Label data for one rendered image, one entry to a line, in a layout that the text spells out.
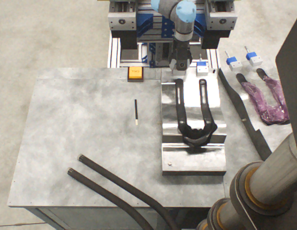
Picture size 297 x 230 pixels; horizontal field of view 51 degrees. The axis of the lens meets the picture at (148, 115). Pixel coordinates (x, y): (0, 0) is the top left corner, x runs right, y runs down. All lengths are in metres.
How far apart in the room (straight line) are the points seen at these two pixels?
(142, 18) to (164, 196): 0.91
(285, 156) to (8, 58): 2.69
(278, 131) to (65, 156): 0.91
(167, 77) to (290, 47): 1.17
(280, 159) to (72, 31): 2.67
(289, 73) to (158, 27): 1.51
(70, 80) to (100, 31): 1.38
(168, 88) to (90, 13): 1.83
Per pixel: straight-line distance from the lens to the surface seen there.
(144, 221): 1.19
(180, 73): 1.46
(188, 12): 1.21
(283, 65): 0.33
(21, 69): 2.82
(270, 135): 1.37
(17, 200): 1.40
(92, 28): 2.97
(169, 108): 1.36
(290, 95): 0.31
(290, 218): 0.58
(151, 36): 1.84
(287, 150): 0.42
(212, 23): 1.63
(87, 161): 1.33
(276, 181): 0.48
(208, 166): 1.30
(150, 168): 1.34
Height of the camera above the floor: 2.06
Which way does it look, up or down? 60 degrees down
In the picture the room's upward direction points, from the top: straight up
